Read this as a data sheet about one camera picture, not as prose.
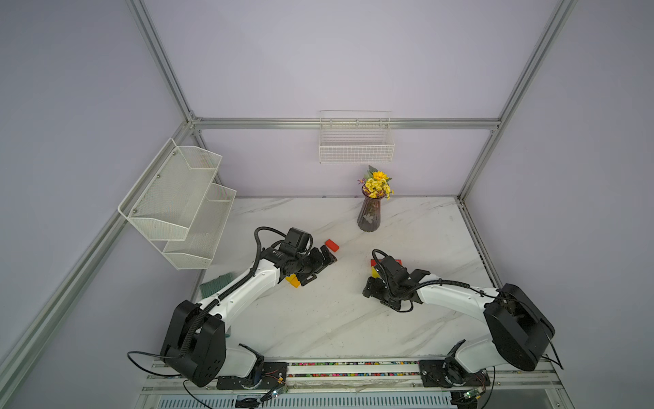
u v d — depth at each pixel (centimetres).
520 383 73
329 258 75
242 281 50
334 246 104
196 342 41
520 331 43
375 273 73
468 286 52
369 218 102
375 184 90
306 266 71
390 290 69
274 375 73
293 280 78
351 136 95
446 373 65
